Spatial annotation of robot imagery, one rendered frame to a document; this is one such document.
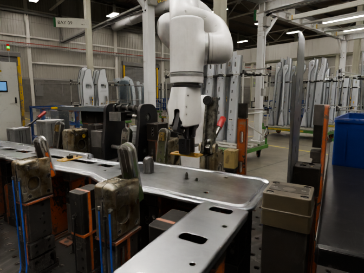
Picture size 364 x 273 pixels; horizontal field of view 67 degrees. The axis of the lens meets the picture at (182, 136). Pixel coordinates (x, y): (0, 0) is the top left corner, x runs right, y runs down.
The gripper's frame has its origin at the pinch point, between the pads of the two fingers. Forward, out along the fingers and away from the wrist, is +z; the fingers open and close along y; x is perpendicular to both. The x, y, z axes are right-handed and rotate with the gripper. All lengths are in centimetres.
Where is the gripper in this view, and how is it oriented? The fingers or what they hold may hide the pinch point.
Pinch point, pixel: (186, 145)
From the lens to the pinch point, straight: 71.5
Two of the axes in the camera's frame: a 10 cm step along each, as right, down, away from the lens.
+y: -4.9, 1.3, -8.6
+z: 0.0, 9.9, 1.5
